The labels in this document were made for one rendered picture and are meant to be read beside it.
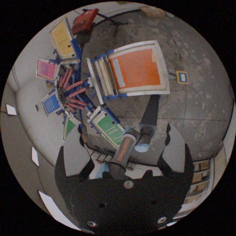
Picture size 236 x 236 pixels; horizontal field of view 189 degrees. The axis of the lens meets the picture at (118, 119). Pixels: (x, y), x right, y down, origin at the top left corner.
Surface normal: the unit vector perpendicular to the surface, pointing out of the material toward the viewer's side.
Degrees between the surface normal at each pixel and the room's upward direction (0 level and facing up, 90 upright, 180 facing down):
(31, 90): 90
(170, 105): 0
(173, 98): 0
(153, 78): 0
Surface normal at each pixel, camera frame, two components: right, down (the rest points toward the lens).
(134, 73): -0.45, 0.54
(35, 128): 0.85, 0.03
